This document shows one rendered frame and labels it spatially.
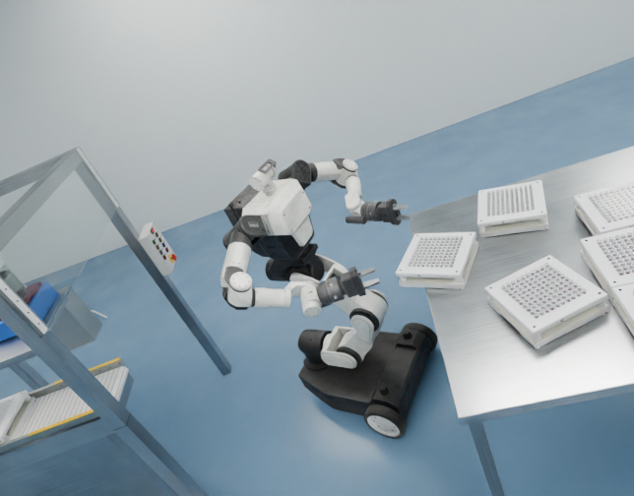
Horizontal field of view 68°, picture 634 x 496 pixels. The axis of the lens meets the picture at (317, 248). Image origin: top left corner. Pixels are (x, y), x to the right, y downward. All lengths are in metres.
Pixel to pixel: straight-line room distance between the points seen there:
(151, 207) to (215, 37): 1.98
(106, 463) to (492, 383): 1.72
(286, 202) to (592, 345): 1.17
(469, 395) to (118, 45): 4.43
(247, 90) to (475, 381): 3.96
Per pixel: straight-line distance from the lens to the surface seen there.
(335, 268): 2.16
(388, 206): 1.98
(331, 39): 4.80
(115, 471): 2.53
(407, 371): 2.43
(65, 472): 2.58
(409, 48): 4.92
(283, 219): 1.90
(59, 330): 2.19
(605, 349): 1.52
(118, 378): 2.29
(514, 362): 1.50
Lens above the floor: 2.01
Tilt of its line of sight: 31 degrees down
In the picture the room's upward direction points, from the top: 25 degrees counter-clockwise
